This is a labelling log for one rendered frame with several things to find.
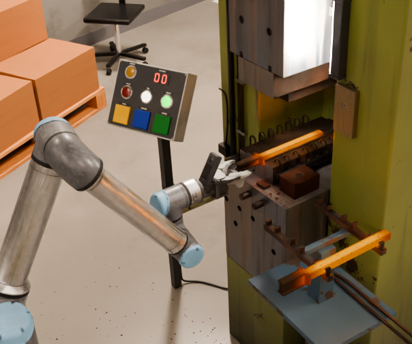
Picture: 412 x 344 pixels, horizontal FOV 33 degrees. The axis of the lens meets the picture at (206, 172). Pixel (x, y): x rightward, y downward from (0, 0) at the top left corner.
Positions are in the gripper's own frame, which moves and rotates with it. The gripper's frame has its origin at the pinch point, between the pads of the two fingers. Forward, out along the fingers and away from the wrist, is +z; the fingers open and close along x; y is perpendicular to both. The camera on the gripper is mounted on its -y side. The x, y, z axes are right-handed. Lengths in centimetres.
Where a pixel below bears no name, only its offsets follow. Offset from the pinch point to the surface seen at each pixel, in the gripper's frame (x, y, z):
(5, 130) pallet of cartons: -219, 72, -23
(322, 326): 59, 26, -13
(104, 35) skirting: -380, 96, 126
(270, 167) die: 5.5, 1.7, 9.1
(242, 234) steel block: -4.4, 35.7, 3.0
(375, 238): 60, -1, 6
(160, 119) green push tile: -45.3, -2.3, -6.6
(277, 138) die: -10.3, 2.4, 25.6
